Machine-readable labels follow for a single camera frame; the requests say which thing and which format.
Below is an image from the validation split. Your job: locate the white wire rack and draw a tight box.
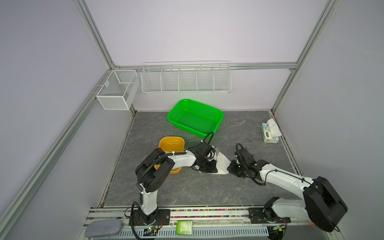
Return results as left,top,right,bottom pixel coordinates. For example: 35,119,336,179
141,61,232,94

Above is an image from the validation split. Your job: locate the green card box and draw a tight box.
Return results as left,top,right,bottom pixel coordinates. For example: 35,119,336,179
176,221,193,235

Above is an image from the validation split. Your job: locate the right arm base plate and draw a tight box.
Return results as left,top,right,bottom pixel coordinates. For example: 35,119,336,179
248,207,291,224

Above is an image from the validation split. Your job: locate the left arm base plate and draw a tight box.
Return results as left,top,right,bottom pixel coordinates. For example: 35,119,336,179
130,209,171,226

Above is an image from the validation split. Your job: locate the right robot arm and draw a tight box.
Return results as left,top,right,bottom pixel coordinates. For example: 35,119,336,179
227,143,348,232

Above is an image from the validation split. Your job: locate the green plastic basket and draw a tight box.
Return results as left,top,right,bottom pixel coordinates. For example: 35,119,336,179
167,99,224,138

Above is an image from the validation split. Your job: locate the white paper napkin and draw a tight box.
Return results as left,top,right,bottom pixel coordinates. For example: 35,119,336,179
212,148,231,175

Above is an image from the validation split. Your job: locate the tissue box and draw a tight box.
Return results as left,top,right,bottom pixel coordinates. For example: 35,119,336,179
261,119,282,144

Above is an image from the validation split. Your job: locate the white mesh box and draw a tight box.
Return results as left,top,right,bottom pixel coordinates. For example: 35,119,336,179
96,70,140,111

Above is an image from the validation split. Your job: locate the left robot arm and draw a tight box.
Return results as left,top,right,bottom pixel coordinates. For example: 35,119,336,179
135,132,219,225

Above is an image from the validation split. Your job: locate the yellow plastic tray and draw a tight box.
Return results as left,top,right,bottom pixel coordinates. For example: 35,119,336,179
154,136,186,175

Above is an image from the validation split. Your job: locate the grey cloth pad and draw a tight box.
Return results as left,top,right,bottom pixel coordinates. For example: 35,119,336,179
85,219,123,238

